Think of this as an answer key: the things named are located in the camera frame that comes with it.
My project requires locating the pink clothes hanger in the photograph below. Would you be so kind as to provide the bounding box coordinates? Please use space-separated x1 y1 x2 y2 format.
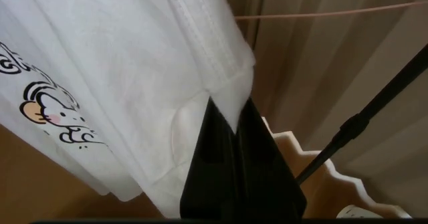
233 0 428 20

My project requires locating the black clothes rack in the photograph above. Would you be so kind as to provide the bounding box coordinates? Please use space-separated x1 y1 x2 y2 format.
296 43 428 186

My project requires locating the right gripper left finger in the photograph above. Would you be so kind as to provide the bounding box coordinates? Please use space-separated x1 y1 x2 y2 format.
179 97 239 218

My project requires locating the beige curtain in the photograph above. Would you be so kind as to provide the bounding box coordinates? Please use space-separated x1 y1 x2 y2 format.
220 0 428 218

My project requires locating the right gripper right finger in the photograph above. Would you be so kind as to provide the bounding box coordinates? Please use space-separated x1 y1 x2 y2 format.
235 97 308 218

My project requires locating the white laundry basket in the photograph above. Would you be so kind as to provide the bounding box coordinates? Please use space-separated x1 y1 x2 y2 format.
336 204 384 219

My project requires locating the white printed t-shirt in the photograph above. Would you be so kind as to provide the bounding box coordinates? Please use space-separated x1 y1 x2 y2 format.
0 0 257 219

